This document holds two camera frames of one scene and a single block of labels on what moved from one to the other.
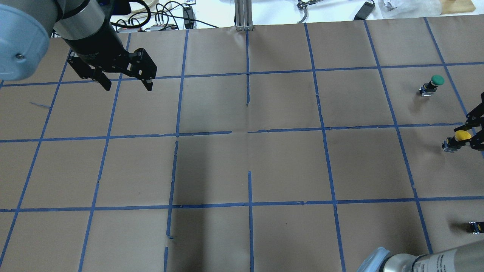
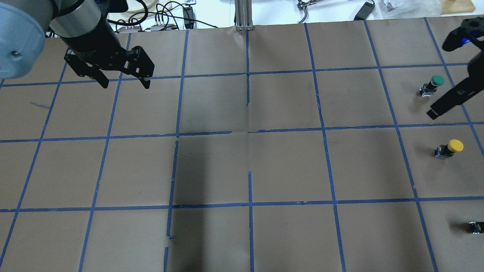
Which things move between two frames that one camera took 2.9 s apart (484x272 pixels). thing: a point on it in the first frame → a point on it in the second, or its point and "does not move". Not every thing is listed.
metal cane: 303,4 does not move
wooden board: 452,6 does not move
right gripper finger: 476,141 → 472,28
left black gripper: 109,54 does not move
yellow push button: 452,144 → 443,152
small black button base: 477,227 does not move
